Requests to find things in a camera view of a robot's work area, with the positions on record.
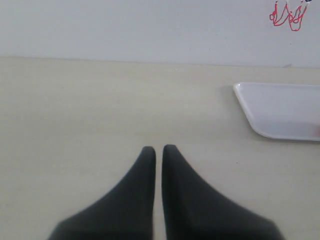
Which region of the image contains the white rectangular plastic tray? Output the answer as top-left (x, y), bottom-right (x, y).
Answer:
top-left (233, 82), bottom-right (320, 142)

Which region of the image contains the red mini basketball hoop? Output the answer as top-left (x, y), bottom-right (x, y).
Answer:
top-left (269, 0), bottom-right (312, 32)

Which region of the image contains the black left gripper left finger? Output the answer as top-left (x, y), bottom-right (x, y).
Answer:
top-left (49, 146), bottom-right (156, 240)

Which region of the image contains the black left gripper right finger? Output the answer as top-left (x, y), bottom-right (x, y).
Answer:
top-left (161, 144), bottom-right (284, 240)

